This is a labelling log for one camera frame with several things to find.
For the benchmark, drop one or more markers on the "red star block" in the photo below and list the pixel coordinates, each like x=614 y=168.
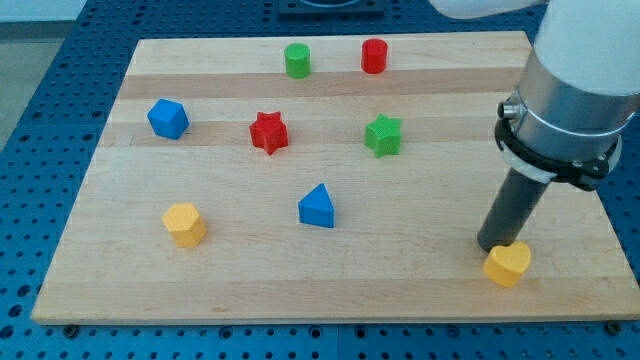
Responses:
x=269 y=132

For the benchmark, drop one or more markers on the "blue triangle block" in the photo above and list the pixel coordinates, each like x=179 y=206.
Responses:
x=316 y=208

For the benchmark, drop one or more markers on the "yellow heart block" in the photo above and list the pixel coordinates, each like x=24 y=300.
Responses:
x=505 y=265

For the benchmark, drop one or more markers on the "wooden board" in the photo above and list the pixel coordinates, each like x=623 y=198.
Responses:
x=403 y=247

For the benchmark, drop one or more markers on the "blue cube block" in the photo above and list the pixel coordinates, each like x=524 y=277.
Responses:
x=168 y=119

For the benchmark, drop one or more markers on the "green cylinder block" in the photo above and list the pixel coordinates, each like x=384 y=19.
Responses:
x=297 y=60

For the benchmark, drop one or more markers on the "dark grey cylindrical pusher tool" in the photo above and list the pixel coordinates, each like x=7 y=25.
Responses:
x=513 y=205

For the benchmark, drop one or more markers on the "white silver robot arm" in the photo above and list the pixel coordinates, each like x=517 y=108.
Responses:
x=579 y=90

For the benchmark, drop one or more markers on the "red cylinder block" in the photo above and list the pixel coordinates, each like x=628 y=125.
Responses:
x=374 y=55

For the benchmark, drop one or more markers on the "yellow hexagon block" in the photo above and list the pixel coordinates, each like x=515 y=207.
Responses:
x=184 y=224

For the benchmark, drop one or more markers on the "green star block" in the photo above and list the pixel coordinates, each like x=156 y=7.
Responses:
x=383 y=136

